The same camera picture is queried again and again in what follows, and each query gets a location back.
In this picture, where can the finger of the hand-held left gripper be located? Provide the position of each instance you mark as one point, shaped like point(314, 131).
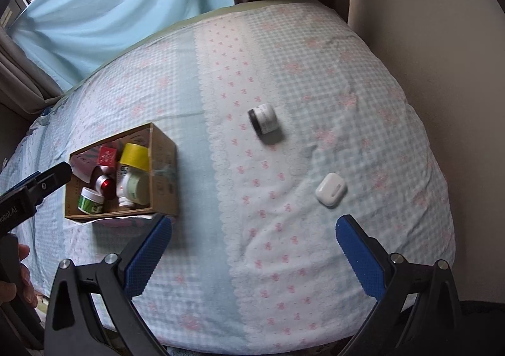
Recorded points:
point(51, 179)

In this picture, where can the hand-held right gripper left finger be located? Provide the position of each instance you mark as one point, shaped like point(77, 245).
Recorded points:
point(150, 249)

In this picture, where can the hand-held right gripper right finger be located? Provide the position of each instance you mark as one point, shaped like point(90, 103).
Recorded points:
point(361, 257)

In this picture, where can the green label white jar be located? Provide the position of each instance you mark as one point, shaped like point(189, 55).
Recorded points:
point(91, 201)

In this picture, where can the red and silver tin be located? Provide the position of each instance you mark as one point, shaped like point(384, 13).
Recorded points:
point(104, 184)

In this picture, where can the small red box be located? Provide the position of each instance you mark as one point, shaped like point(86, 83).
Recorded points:
point(107, 157)

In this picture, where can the white bottle pale green lid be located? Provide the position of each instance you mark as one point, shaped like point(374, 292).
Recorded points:
point(132, 188)

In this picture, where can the white earbuds case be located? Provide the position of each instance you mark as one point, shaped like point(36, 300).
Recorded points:
point(330, 189)

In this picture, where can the cardboard box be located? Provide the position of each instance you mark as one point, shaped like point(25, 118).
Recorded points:
point(152, 170)

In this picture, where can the yellow tape roll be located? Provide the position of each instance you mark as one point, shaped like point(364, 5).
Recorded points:
point(134, 156)

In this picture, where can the black and white jar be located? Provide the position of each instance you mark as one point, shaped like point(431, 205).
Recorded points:
point(266, 123)

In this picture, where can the person's left hand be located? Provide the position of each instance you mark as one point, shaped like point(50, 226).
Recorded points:
point(25, 277)

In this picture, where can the checked floral bed sheet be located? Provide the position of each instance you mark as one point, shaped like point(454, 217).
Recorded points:
point(300, 182)

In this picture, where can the light blue hanging cloth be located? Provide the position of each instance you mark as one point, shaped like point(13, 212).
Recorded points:
point(118, 4)

